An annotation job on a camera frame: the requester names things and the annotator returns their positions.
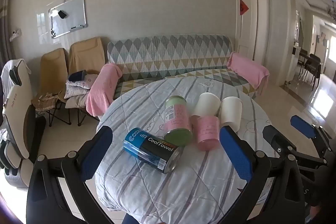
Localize pink towel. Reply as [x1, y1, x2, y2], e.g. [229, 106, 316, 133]
[227, 52, 270, 96]
[87, 64, 123, 117]

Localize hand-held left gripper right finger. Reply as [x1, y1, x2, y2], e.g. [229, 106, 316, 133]
[219, 126, 306, 224]

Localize dark dining chairs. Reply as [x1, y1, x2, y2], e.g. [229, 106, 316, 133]
[299, 48, 323, 84]

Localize red door decoration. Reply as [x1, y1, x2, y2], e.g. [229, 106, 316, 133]
[239, 0, 250, 16]

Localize round table striped quilt cover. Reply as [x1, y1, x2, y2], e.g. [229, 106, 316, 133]
[94, 77, 274, 222]

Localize white and black recliner chair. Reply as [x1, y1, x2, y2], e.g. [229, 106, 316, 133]
[0, 58, 47, 188]

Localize blue and black canister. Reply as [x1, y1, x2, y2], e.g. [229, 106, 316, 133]
[123, 128, 183, 175]

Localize white door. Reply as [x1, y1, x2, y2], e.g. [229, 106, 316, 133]
[234, 0, 270, 62]

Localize stack of pillows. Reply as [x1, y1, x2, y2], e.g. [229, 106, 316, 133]
[64, 70, 99, 109]

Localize green canister pink label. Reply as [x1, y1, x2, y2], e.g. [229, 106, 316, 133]
[164, 95, 194, 146]

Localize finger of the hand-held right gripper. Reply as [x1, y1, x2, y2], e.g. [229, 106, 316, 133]
[290, 115, 336, 156]
[262, 124, 326, 170]

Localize white cup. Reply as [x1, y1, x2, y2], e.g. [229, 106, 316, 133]
[220, 96, 243, 133]
[193, 92, 221, 120]

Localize curtain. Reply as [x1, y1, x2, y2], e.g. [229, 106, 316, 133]
[0, 0, 12, 65]

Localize chandelier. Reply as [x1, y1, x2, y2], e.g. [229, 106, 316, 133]
[327, 1, 336, 22]

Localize woven bag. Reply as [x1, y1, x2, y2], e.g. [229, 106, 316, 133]
[31, 92, 60, 112]

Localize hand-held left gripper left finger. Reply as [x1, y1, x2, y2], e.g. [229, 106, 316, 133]
[26, 125, 114, 224]

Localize sofa with diamond-pattern cover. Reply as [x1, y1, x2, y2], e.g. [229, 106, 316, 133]
[106, 35, 259, 102]

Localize beige folding chair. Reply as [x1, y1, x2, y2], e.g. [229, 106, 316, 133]
[68, 37, 106, 127]
[39, 48, 72, 127]

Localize whiteboard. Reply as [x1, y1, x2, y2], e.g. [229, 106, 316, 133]
[48, 0, 87, 39]

